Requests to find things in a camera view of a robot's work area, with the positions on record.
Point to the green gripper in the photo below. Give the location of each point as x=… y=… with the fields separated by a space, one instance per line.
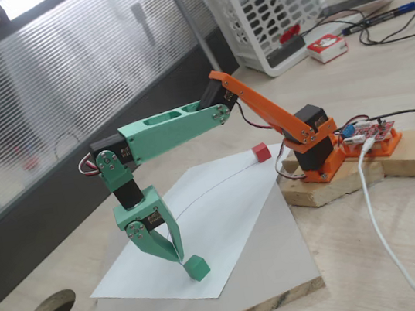
x=140 y=209

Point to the green cube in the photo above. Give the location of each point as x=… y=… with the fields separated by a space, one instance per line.
x=197 y=268

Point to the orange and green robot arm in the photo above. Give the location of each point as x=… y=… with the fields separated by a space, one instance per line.
x=172 y=129

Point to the red cube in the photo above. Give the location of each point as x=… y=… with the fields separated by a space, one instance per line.
x=262 y=153

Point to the white paper sheet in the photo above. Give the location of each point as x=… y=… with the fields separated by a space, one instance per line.
x=223 y=231

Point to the grey frosted desk partition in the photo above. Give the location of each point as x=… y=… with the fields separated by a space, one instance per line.
x=67 y=106

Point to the light wooden base block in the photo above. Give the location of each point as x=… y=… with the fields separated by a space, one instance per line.
x=334 y=191

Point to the black and red stapler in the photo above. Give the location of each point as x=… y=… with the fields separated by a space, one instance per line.
x=287 y=49

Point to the red circuit board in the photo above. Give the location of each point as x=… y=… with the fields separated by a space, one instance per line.
x=368 y=131

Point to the orange circuit board holder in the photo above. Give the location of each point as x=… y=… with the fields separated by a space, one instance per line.
x=389 y=145

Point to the red and white small box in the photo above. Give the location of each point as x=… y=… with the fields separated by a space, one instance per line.
x=326 y=47

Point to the dark flat tablet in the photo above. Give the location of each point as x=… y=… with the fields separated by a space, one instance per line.
x=356 y=2

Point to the blue and black marker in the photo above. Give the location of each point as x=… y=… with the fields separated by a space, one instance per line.
x=386 y=15

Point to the silver partition post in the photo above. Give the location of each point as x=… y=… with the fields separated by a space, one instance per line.
x=189 y=9

